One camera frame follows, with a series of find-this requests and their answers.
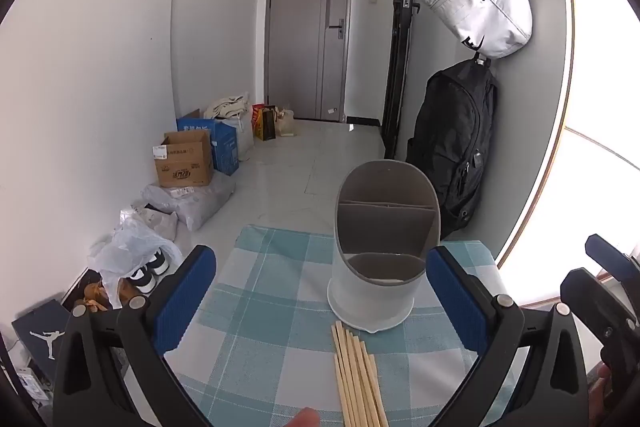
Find white parcel bag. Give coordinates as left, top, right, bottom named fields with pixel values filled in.
left=120, top=204, right=178, bottom=240

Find brown shoes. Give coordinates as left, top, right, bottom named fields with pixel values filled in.
left=75, top=279, right=136, bottom=315

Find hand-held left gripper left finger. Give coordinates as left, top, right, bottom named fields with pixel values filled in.
left=52, top=245, right=217, bottom=427

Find grey entrance door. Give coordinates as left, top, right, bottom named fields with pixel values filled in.
left=264, top=0, right=355, bottom=122

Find black open door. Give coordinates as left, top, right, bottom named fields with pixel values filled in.
left=382, top=0, right=418, bottom=160

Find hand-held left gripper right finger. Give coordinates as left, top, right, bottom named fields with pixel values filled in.
left=426, top=245, right=591, bottom=427

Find brown cardboard box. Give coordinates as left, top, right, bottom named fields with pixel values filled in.
left=152, top=129, right=215, bottom=188

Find teal plaid tablecloth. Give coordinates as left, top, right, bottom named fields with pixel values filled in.
left=165, top=224, right=521, bottom=427

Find dark blue shoe box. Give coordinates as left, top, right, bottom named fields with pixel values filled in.
left=11, top=299, right=76, bottom=383

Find black backpack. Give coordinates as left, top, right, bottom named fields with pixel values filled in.
left=405, top=57, right=498, bottom=240

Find beige canvas bag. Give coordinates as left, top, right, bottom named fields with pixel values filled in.
left=205, top=92, right=251, bottom=122

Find black paper bag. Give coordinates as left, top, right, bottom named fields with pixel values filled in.
left=255, top=106, right=278, bottom=142

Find white grey utensil holder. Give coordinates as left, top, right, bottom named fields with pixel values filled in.
left=327, top=160, right=442, bottom=334

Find grey parcel bag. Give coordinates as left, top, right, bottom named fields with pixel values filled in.
left=142, top=182, right=236, bottom=232

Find person's right hand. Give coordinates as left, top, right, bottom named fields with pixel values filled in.
left=586, top=364, right=613, bottom=415

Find white crumpled plastic bag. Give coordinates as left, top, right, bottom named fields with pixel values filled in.
left=89, top=222, right=183, bottom=308

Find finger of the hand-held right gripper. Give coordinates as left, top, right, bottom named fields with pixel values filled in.
left=560, top=267, right=640, bottom=348
left=585, top=233, right=640, bottom=283

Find beige tote bag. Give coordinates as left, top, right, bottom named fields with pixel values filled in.
left=275, top=106, right=296, bottom=138

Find blue cardboard box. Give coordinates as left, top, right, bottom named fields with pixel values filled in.
left=176, top=108, right=240, bottom=176

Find bundle of wooden chopsticks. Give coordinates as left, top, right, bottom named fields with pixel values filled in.
left=330, top=322, right=390, bottom=427

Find person's left hand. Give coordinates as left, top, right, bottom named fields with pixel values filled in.
left=290, top=408, right=322, bottom=427

